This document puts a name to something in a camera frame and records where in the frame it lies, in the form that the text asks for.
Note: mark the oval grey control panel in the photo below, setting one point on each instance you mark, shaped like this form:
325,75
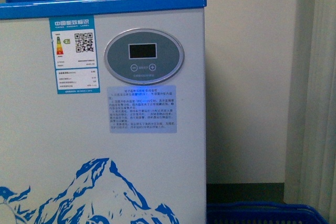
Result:
144,56

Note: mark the grey instruction sticker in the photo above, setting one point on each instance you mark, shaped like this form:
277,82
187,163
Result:
142,109

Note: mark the blue plastic basket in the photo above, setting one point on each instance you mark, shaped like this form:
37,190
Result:
262,212

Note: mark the energy efficiency label sticker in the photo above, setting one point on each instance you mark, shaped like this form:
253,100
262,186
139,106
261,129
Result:
75,54

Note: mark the white blue chest freezer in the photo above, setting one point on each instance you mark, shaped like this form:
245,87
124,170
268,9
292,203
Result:
59,161

